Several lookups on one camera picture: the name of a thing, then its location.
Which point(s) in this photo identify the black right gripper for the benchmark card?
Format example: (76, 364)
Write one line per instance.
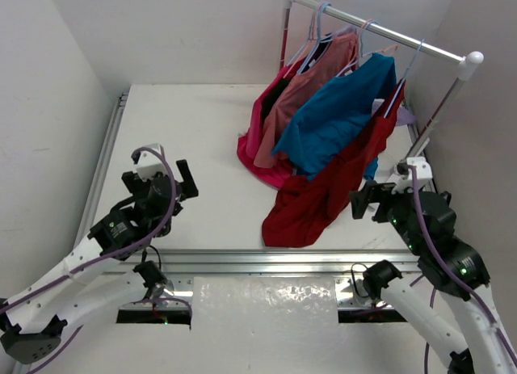
(374, 193)

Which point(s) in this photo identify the salmon pink t-shirt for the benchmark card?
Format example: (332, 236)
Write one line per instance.
(300, 89)

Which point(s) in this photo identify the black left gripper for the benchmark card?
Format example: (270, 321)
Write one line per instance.
(178, 186)

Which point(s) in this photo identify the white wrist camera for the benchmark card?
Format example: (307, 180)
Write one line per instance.
(146, 164)
(411, 175)

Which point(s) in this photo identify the blue hanger on rack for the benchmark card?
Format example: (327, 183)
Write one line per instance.
(316, 21)

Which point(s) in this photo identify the magenta pink t-shirt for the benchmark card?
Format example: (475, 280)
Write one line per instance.
(249, 143)

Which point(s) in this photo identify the teal blue t-shirt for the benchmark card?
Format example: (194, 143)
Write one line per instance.
(331, 119)

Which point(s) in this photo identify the aluminium table rail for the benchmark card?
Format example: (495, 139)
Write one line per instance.
(218, 234)

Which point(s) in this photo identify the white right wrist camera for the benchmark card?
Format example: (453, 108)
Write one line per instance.
(411, 175)

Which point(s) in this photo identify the white foam sheet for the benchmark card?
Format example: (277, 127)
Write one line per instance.
(251, 303)

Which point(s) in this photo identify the dark red t-shirt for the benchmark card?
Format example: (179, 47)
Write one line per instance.
(303, 208)

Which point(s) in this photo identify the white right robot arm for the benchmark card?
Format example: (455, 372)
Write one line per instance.
(426, 224)

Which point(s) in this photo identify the light blue wire hanger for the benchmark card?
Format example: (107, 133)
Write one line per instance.
(398, 93)

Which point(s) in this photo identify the white clothes rack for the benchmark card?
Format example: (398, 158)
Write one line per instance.
(467, 66)

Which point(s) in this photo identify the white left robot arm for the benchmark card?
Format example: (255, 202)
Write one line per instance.
(33, 322)

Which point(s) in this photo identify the lavender cloth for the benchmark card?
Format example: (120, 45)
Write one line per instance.
(404, 116)

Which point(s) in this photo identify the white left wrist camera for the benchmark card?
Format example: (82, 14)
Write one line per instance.
(146, 164)

